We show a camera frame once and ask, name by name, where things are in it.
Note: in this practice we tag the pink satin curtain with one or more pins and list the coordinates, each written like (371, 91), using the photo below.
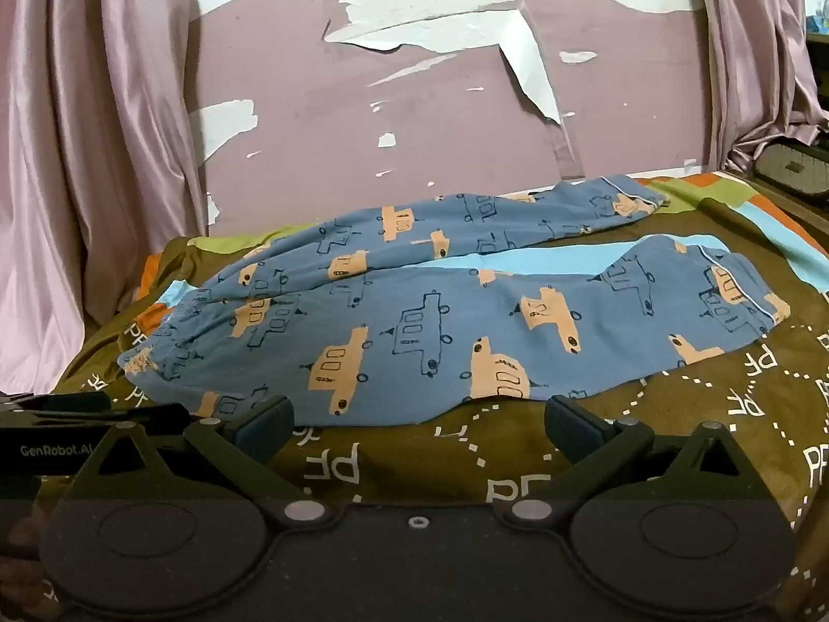
(84, 142)
(745, 45)

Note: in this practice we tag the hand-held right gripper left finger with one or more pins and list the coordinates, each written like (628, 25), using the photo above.
(267, 421)

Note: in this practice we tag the dark flat scale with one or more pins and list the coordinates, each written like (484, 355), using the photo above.
(793, 172)

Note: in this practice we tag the brown printed bed sheet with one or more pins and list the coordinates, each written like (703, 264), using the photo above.
(712, 414)

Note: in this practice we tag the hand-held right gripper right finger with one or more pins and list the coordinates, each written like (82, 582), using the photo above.
(571, 421)

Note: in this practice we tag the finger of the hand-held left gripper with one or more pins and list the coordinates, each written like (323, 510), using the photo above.
(129, 414)
(58, 402)

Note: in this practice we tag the blue car-print pants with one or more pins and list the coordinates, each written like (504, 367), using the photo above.
(421, 350)

